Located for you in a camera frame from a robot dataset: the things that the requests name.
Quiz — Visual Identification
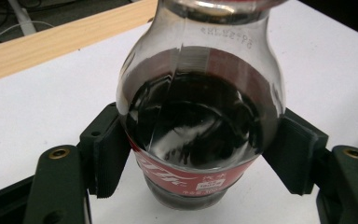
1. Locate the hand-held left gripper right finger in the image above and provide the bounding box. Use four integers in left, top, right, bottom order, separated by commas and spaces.
262, 107, 330, 196

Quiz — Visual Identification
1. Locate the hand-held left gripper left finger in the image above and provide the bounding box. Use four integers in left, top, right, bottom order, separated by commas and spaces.
78, 102, 133, 200

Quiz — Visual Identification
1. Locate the cola bottle with red cap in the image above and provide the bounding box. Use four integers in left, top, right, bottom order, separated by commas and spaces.
115, 0, 289, 212

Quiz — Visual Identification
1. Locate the wooden table edge strip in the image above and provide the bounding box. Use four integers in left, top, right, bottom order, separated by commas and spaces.
0, 0, 160, 86

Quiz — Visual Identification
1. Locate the white floor cable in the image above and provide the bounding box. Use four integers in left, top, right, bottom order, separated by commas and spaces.
0, 20, 56, 45

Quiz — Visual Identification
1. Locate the white metal frame desk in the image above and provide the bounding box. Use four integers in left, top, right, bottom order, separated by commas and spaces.
7, 0, 38, 36

